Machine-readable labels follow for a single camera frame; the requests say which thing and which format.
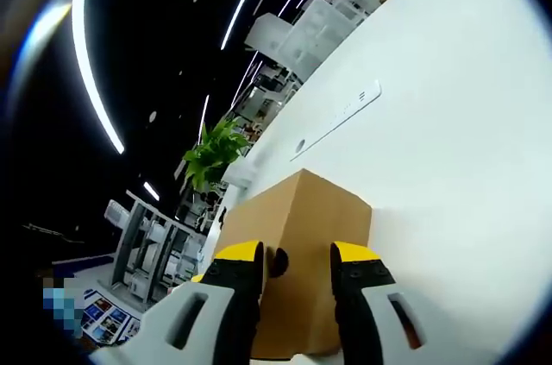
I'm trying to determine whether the green potted plant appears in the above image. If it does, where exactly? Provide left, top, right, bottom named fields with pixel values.
left=183, top=117, right=260, bottom=193

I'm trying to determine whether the white storage rack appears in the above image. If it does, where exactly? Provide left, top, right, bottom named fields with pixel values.
left=105, top=192, right=204, bottom=310

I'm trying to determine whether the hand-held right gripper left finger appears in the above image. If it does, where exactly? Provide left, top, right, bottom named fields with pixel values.
left=92, top=240, right=265, bottom=365

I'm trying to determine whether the brown cardboard shoe box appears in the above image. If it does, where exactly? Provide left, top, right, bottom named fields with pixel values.
left=217, top=168, right=374, bottom=360

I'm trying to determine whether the frosted desk partition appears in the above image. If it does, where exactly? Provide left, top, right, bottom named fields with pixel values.
left=275, top=0, right=367, bottom=81

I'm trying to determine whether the white desk cable cover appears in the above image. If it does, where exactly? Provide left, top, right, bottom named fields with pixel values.
left=289, top=79, right=383, bottom=162

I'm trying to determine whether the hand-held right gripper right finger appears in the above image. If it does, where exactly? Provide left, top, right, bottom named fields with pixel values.
left=329, top=240, right=428, bottom=365

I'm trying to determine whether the blue wall poster board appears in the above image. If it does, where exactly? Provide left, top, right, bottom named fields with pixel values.
left=42, top=252, right=143, bottom=349

